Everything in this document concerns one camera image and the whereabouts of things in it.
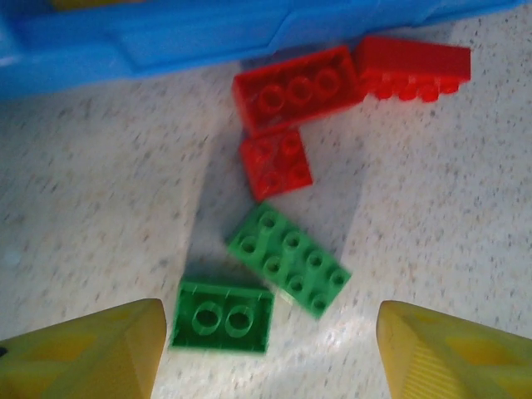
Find red two-by-two lego brick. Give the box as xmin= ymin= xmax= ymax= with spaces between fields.
xmin=239 ymin=129 xmax=313 ymax=201

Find green two-by-four lego brick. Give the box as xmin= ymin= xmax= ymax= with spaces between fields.
xmin=226 ymin=202 xmax=353 ymax=320

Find blue three-compartment plastic bin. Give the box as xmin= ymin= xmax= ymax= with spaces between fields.
xmin=0 ymin=0 xmax=532 ymax=101

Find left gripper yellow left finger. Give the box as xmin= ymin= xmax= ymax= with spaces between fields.
xmin=0 ymin=298 xmax=167 ymax=399

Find green two-by-three lego brick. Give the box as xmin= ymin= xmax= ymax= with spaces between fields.
xmin=168 ymin=278 xmax=275 ymax=355

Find red long lego brick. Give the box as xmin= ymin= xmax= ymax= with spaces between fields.
xmin=232 ymin=45 xmax=362 ymax=137

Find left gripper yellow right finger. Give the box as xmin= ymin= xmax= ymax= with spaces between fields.
xmin=377 ymin=301 xmax=532 ymax=399

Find red sloped long lego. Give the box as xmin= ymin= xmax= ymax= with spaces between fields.
xmin=352 ymin=36 xmax=473 ymax=103

